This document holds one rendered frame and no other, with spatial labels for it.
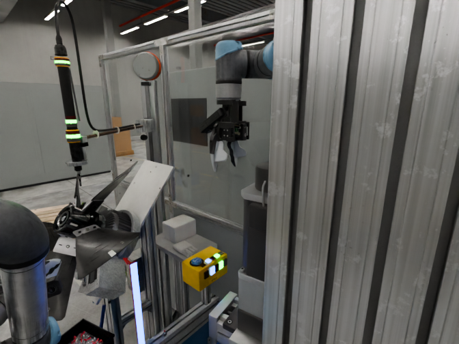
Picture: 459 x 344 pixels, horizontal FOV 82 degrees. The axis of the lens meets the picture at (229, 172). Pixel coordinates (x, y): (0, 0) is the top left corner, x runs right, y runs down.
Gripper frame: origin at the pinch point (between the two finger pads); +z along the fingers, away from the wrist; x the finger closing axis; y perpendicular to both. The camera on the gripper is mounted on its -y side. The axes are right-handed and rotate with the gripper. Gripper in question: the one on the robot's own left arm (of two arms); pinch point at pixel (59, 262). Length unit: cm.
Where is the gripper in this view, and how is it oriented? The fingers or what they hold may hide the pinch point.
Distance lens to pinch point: 103.8
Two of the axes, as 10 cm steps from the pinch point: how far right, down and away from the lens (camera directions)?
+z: 0.8, -2.5, 9.6
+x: 1.0, 9.6, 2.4
